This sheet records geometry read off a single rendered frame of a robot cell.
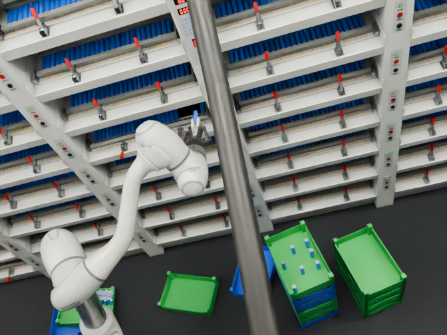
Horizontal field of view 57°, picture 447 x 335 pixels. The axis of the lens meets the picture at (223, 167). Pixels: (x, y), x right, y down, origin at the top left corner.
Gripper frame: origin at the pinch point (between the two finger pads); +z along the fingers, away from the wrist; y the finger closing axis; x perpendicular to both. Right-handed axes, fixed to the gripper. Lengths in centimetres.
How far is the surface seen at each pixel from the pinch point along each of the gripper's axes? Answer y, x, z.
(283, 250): -21, 68, -13
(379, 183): -78, 75, 25
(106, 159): 45.9, 9.6, 8.0
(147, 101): 16.7, -13.1, 5.9
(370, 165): -75, 63, 27
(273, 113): -31.3, 8.2, 7.9
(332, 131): -55, 28, 13
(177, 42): -3.7, -33.7, 2.6
